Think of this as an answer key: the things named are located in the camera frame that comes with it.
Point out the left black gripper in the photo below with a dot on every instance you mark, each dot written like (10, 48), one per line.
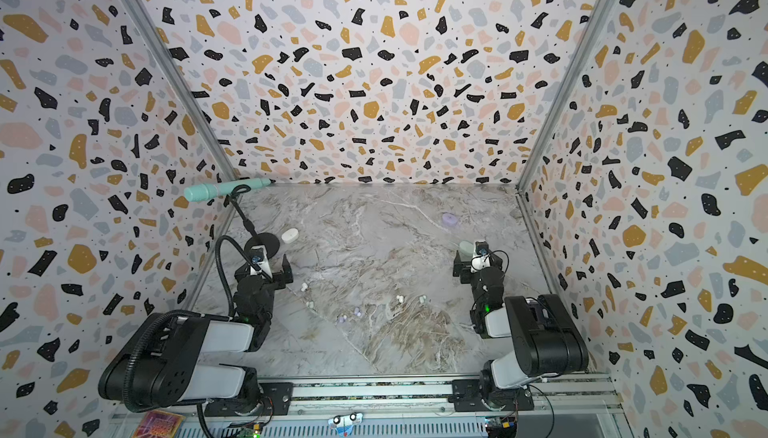
(262, 279)

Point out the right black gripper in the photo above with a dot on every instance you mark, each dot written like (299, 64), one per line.
(474, 273)

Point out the mint green charging case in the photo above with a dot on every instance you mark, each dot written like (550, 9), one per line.
(466, 250)

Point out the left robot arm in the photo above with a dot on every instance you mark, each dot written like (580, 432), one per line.
(161, 365)

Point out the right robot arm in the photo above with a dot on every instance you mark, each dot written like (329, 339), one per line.
(543, 337)

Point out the white charging case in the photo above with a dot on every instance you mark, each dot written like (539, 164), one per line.
(290, 236)

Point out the purple charging case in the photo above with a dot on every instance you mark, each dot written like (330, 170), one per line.
(449, 220)

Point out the small toy car sticker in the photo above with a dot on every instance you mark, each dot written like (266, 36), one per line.
(344, 425)

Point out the colourful card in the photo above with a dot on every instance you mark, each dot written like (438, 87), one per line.
(158, 424)

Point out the right corner aluminium profile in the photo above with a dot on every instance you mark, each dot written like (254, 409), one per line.
(572, 75)

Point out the corner aluminium profile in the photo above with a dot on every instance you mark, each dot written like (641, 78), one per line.
(145, 26)
(572, 75)

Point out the left corner aluminium profile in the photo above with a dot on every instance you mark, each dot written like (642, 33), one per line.
(145, 26)

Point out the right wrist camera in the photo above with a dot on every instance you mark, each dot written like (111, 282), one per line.
(480, 253)

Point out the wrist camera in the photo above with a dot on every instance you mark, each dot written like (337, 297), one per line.
(260, 256)
(480, 253)

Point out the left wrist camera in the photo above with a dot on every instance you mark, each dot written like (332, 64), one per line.
(260, 256)

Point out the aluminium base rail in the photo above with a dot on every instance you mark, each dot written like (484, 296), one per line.
(579, 405)

